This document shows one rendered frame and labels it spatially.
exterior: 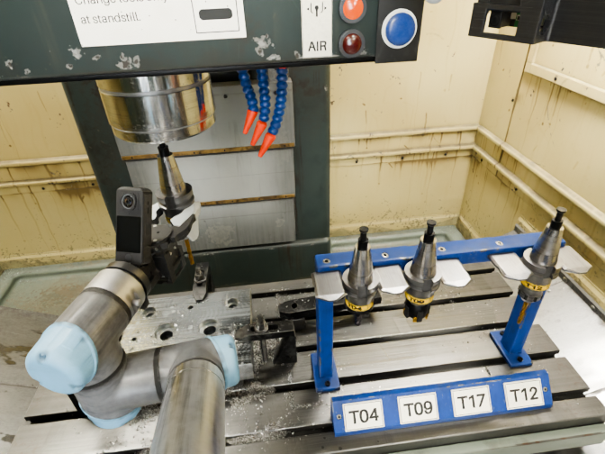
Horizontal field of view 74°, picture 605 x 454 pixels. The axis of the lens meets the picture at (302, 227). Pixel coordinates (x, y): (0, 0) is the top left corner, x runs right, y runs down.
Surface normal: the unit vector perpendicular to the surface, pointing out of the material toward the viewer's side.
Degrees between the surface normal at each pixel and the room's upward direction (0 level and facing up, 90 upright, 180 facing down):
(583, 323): 24
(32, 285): 0
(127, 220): 60
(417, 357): 0
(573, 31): 90
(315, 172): 90
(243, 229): 91
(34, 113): 90
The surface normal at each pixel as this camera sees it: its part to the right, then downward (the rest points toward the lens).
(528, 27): -0.80, 0.36
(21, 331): 0.37, -0.79
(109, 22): 0.11, 0.56
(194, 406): 0.12, -0.98
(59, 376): -0.19, 0.57
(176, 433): -0.21, -0.96
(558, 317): -0.44, -0.71
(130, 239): -0.22, 0.07
